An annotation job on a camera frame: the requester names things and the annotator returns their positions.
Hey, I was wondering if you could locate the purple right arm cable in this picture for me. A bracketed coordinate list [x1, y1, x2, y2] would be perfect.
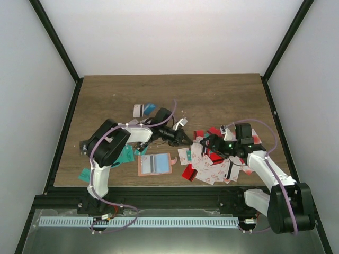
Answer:
[225, 119, 299, 235]

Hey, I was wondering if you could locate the white card with stripe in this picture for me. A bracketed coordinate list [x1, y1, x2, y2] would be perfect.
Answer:
[133, 104, 144, 117]

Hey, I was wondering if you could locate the pink leather card holder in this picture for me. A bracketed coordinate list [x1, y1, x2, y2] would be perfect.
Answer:
[138, 153, 177, 177]

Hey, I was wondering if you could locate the black aluminium frame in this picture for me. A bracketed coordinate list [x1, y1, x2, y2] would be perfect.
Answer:
[14, 0, 333, 254]

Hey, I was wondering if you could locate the black membership card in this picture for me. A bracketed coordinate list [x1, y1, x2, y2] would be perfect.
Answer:
[79, 140, 88, 156]

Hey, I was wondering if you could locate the light blue slotted rail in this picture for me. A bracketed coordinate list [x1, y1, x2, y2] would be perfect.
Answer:
[38, 216, 239, 229]

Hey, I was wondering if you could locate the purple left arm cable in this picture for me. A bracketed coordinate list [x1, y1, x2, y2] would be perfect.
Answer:
[89, 99, 177, 235]

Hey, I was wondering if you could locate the teal card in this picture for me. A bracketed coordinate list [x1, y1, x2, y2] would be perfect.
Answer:
[78, 168, 91, 183]

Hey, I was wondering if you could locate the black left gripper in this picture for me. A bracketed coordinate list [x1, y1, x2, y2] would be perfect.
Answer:
[159, 125, 193, 146]

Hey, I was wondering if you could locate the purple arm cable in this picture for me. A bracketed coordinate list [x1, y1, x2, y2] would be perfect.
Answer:
[89, 99, 177, 235]
[225, 119, 299, 235]

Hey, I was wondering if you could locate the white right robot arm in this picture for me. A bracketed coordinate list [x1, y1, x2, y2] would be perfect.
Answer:
[199, 121, 315, 234]

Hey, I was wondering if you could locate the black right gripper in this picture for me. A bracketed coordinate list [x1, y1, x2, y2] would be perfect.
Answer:
[200, 134, 240, 159]

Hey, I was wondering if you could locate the blue card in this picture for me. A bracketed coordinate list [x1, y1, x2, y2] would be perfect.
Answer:
[144, 103, 156, 116]

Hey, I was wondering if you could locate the red card with stripe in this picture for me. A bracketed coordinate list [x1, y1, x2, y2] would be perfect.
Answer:
[182, 164, 198, 182]

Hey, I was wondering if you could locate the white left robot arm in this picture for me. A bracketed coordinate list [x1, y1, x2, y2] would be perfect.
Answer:
[86, 108, 193, 214]

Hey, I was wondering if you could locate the white floral VIP card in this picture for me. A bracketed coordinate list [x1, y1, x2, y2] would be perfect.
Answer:
[177, 148, 191, 166]

